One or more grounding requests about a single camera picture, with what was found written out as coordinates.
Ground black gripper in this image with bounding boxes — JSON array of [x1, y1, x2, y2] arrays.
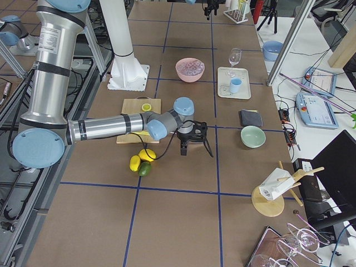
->
[[204, 0, 221, 20], [177, 120, 214, 158]]

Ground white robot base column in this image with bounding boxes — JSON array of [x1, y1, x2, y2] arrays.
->
[[100, 0, 150, 92]]

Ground clear ice cubes pile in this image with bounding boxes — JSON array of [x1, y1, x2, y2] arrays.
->
[[177, 60, 205, 76]]

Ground blue plastic cup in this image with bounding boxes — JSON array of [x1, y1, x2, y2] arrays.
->
[[229, 78, 243, 93]]

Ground red cylinder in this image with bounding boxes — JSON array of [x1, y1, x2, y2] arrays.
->
[[253, 0, 264, 24]]

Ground upper yellow lemon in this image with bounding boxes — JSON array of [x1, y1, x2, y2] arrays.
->
[[138, 149, 156, 162]]

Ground yellow lemon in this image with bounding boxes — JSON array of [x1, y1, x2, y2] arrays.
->
[[138, 149, 156, 162], [129, 155, 141, 172]]

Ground clear wine glass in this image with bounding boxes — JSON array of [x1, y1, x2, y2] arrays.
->
[[227, 48, 242, 77]]

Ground black tripod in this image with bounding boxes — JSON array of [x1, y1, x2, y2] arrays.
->
[[256, 0, 278, 34]]

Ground mint green bowl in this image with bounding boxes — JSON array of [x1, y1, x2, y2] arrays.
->
[[240, 126, 266, 149]]

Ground grey folded cloth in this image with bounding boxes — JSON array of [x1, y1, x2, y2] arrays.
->
[[239, 110, 263, 127]]

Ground front yellow lemon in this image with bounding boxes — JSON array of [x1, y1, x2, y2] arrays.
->
[[129, 155, 141, 172]]

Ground pink bowl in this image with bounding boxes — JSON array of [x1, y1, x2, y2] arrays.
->
[[175, 58, 205, 83]]

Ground half lemon slice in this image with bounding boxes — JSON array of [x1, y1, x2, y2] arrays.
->
[[141, 103, 152, 112]]

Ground cream bear tray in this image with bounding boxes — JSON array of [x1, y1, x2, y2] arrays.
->
[[217, 67, 251, 100]]

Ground blue bowl on desk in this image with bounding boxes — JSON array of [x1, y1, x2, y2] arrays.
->
[[262, 41, 283, 61]]

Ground wooden cutting board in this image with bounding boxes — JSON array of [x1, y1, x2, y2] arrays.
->
[[116, 98, 161, 144]]

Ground white paper carton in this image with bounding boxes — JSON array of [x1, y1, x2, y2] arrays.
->
[[259, 168, 294, 201]]

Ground round wooden stand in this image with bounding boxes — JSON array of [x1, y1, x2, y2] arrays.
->
[[251, 161, 324, 217]]

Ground near blue teach pendant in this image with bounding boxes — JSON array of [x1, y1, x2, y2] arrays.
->
[[296, 93, 339, 129]]

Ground blue teach pendant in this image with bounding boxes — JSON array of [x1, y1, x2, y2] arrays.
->
[[296, 93, 339, 129], [302, 67, 337, 98]]

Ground far blue teach pendant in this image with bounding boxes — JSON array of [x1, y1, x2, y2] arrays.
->
[[302, 67, 337, 98]]

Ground hanging wine glass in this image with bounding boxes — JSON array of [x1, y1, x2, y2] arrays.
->
[[286, 211, 330, 254]]

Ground white wire cup rack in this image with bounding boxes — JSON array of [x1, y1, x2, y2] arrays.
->
[[224, 0, 250, 24]]

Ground aluminium frame post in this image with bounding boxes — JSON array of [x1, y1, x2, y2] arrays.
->
[[266, 0, 315, 86]]

